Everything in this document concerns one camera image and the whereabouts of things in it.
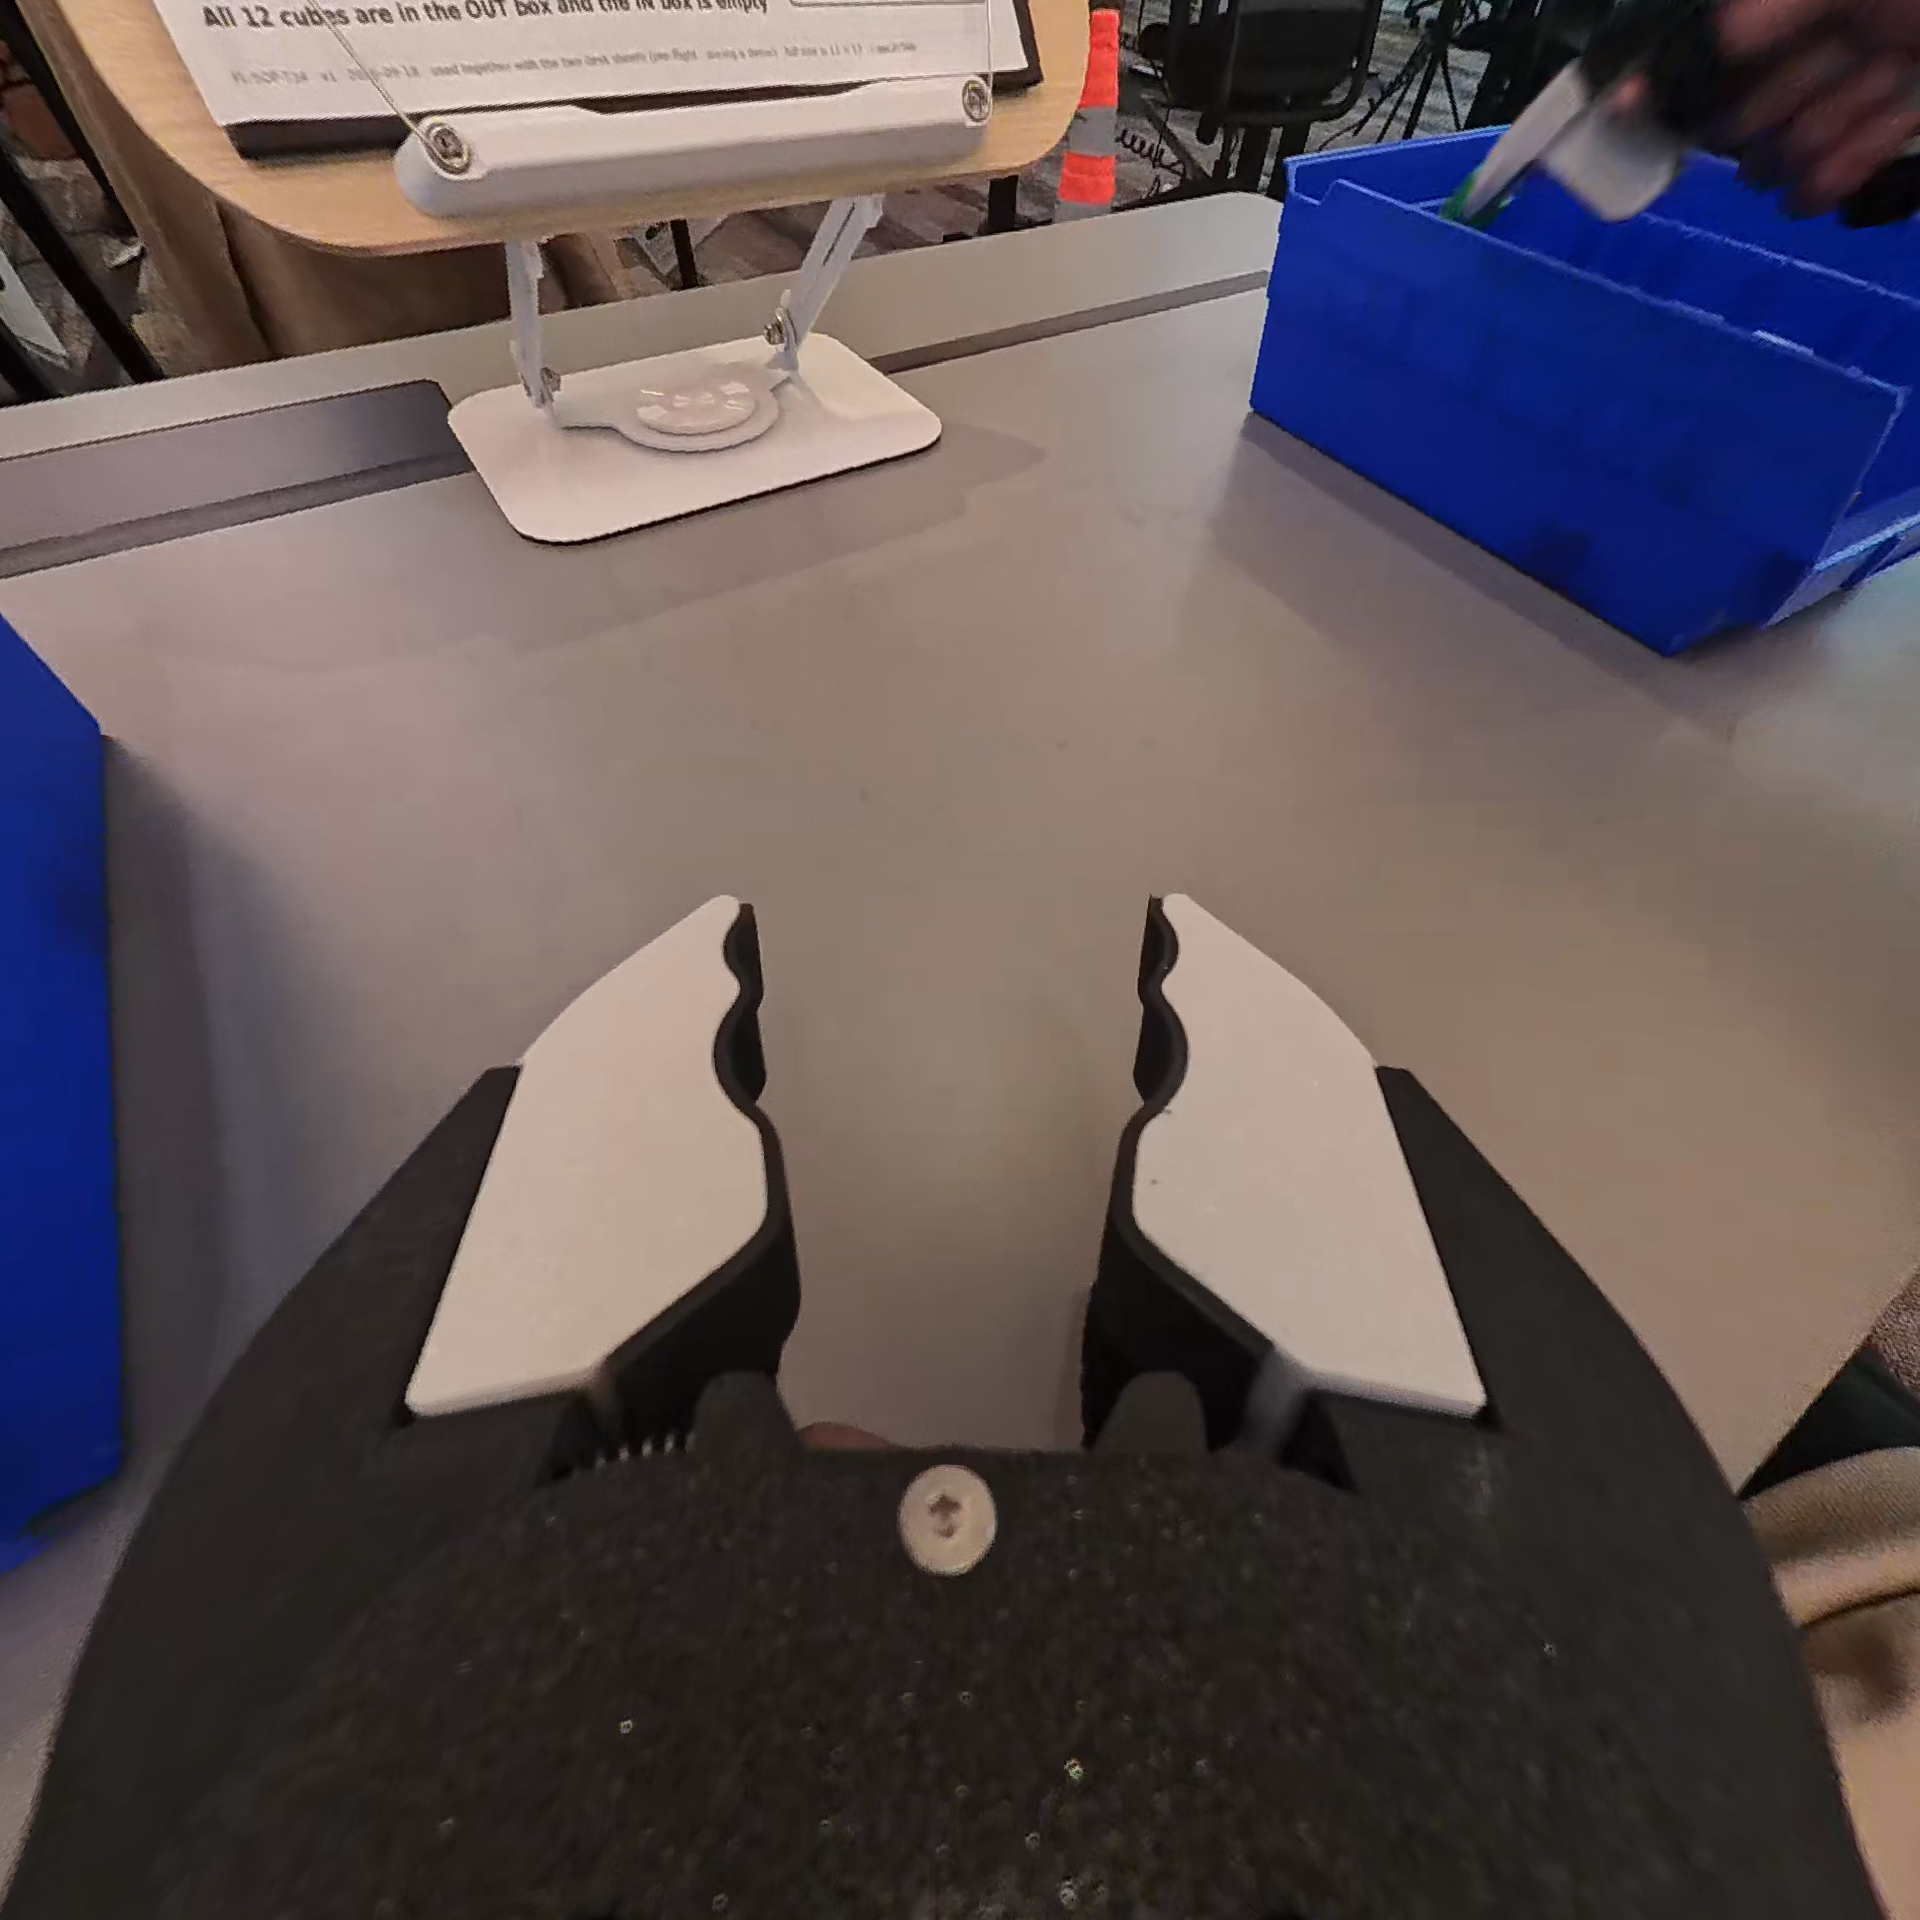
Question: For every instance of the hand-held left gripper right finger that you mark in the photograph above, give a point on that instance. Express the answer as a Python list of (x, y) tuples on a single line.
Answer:
[(1289, 1186)]

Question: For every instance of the orange traffic cone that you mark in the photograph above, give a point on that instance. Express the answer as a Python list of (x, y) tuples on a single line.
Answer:
[(1092, 137)]

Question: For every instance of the printed instruction sheet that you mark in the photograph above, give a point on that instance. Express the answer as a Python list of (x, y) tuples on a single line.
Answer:
[(600, 60)]

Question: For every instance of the green wooden cube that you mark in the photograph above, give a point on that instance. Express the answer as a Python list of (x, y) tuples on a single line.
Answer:
[(1476, 202)]

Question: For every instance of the person's black trousers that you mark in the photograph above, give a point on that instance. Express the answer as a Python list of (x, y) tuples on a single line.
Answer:
[(1846, 1419)]

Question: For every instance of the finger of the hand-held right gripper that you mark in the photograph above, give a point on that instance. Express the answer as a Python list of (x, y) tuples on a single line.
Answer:
[(1622, 158), (1530, 137)]

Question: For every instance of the blue plastic bin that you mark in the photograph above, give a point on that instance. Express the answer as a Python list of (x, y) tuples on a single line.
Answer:
[(1559, 451), (54, 1125)]

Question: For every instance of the person's left hand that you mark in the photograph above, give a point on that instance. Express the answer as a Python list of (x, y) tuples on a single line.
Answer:
[(849, 1437)]

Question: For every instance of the black office chair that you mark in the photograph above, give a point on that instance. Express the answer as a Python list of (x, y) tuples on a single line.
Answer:
[(1275, 60)]

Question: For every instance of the wooden document stand white base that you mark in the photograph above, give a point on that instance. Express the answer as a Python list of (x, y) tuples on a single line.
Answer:
[(691, 451)]

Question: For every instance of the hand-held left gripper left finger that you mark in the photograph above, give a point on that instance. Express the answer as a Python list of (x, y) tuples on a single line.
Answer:
[(600, 1186)]

